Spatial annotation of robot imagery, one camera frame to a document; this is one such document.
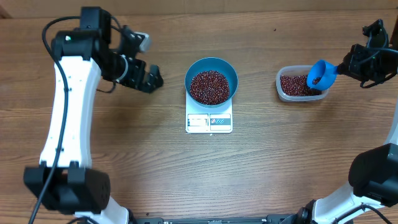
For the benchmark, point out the clear plastic container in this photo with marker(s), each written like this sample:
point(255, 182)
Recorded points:
point(295, 71)

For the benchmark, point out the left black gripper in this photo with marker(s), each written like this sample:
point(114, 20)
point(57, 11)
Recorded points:
point(135, 81)

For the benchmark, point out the white digital kitchen scale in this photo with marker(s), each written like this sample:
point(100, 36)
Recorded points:
point(208, 119)

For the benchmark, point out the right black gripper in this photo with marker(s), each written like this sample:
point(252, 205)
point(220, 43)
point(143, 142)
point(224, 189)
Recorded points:
point(353, 68)

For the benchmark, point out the red beans in bowl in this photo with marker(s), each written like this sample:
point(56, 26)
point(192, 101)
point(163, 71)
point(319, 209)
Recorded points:
point(209, 88)

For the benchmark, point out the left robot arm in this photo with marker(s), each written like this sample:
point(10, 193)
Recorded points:
point(98, 49)

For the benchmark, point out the teal metal bowl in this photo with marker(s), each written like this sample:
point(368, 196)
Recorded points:
point(216, 64)

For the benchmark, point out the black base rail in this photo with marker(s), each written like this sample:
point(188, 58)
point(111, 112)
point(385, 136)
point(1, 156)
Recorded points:
point(269, 219)

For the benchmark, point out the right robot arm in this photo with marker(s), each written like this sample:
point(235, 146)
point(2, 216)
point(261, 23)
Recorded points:
point(372, 180)

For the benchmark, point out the blue plastic measuring scoop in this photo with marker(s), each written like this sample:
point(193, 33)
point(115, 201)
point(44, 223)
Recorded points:
point(322, 75)

